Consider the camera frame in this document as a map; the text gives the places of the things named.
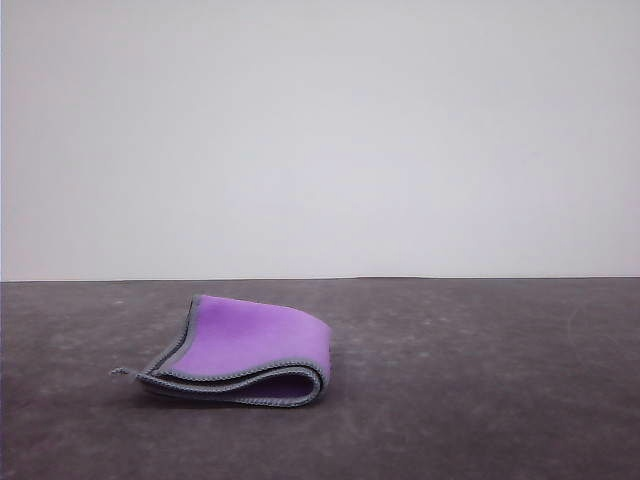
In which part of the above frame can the purple towel with grey hem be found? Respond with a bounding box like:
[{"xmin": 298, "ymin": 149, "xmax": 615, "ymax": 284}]
[{"xmin": 108, "ymin": 293, "xmax": 334, "ymax": 408}]

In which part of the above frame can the grey table cloth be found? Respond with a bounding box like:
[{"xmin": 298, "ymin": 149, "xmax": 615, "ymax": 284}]
[{"xmin": 0, "ymin": 276, "xmax": 640, "ymax": 480}]

